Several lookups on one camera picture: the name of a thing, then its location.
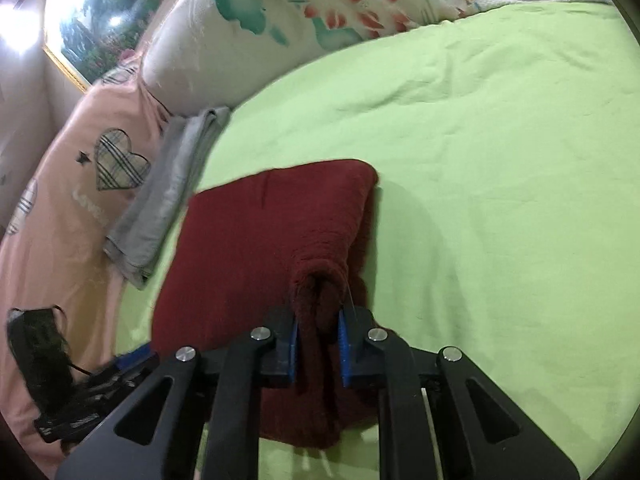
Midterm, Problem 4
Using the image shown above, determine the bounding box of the floral white pillow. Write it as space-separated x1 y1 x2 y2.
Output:
142 0 621 116

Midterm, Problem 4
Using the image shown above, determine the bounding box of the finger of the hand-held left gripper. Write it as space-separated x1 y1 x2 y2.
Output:
90 342 161 386

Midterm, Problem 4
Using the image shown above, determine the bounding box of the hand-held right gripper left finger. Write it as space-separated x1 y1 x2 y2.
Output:
55 307 299 480

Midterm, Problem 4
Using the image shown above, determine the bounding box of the pink heart-print quilt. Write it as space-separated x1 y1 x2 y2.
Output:
0 52 172 467

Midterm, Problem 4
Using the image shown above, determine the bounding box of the dark red sweater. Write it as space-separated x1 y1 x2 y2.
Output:
150 159 381 451

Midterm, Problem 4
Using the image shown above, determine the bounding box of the black face mask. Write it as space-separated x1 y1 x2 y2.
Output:
6 304 77 411

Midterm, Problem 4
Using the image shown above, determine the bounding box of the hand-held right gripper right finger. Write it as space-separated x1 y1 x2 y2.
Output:
337 309 581 480

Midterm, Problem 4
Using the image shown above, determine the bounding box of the grey folded blanket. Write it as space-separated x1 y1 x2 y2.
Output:
104 106 232 290

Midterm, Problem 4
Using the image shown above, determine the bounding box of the gold-framed landscape painting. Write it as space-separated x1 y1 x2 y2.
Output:
42 0 211 93

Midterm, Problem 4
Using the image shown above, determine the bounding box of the light green bed sheet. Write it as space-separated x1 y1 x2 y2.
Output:
112 2 640 480

